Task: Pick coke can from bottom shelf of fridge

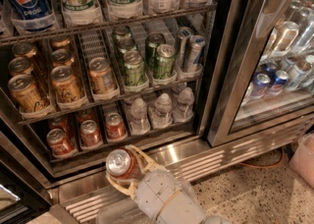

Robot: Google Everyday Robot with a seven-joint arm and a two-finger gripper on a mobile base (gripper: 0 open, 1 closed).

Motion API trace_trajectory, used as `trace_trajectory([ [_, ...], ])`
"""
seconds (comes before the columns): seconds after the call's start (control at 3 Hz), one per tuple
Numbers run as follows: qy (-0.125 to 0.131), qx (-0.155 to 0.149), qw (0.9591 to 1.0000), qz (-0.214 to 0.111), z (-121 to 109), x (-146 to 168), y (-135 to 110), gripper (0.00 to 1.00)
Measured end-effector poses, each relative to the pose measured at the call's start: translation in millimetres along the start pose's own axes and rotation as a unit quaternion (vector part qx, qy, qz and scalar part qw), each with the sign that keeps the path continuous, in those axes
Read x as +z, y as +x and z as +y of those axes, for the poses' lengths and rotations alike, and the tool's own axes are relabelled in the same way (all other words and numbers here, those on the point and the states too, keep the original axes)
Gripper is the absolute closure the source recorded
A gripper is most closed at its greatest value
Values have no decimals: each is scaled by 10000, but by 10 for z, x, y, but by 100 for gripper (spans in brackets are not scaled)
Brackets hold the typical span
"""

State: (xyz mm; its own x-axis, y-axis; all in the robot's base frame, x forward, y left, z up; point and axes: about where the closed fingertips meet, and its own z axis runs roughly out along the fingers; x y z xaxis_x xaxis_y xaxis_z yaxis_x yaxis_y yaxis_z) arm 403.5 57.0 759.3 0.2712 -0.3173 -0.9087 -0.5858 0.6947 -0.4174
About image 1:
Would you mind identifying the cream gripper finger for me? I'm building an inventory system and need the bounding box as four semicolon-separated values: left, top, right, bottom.
126;144;166;177
106;173;139;199

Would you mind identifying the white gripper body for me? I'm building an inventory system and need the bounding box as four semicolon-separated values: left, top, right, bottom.
135;171;206;224

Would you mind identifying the red coke can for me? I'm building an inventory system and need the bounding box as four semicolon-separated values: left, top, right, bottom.
79;120;102;146
105;113;126;140
106;148;141;180
46;128;75;155
76;108;96;124

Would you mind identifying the gold can column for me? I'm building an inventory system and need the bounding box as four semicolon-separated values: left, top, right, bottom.
51;66;82;103
88;57;116;94
51;49;75;67
49;36;72;50

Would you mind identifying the green can front right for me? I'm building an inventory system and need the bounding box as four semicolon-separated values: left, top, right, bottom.
153;44;176;80

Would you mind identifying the green can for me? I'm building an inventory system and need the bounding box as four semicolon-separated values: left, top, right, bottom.
118;37;137;58
145;32;166;69
124;50;144;86
112;26;131;43
153;44;176;80

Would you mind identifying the green can front left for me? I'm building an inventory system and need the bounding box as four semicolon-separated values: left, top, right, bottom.
124;50;144;86

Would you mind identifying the green can middle left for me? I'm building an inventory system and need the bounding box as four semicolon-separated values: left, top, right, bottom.
118;37;137;58

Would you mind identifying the green can back right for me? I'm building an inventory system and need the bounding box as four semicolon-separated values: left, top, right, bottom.
145;32;166;69

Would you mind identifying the slim silver blue can front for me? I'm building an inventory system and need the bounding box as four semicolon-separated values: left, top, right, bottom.
183;34;206;73

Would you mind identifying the slim silver blue can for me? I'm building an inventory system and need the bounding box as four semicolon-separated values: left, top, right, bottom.
176;27;193;66
183;34;206;73

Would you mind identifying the green can back left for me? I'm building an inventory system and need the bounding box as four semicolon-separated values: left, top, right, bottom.
112;26;131;43

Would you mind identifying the gold can front left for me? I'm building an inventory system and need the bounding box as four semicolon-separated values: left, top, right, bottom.
8;74;50;113

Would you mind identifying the gold can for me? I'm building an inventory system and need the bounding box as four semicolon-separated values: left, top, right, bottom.
8;74;50;113
8;57;33;76
12;42;38;58

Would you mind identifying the slim silver blue can back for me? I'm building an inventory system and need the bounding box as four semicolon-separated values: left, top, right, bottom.
176;27;193;66

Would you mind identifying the blue pepsi can left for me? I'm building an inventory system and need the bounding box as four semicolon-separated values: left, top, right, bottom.
251;73;270;98

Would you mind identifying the blue pepsi can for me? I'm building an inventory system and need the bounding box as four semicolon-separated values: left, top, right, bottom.
251;73;270;98
269;70;289;95
263;62;278;79

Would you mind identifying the glass fridge door right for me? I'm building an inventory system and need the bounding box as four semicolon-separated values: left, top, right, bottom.
208;0;314;147

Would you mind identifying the blue pepsi can back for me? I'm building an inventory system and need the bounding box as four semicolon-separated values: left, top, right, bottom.
263;62;278;79

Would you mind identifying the gold can middle left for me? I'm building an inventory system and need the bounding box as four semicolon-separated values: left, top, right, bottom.
8;57;33;76

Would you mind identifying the blue pepsi can right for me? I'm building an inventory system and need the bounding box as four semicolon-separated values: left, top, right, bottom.
269;70;289;95

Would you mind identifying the gold can back left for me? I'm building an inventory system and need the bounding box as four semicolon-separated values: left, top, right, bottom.
12;42;38;58

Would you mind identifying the clear plastic bin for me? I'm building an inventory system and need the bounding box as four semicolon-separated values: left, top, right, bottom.
96;185;202;224

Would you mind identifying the water bottle left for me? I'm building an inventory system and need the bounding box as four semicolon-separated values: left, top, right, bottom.
130;98;150;135

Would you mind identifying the water bottle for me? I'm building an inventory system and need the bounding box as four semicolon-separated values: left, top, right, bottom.
173;87;194;123
130;98;150;135
149;93;173;129

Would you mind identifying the water bottle middle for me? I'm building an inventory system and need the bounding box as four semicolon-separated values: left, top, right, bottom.
149;93;173;129

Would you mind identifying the water bottle right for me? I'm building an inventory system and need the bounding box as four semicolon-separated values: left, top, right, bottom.
173;87;194;123

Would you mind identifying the pink plastic container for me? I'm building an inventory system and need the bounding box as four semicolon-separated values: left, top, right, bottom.
289;134;314;188

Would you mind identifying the orange cable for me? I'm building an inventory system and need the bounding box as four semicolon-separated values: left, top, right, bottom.
238;146;285;170

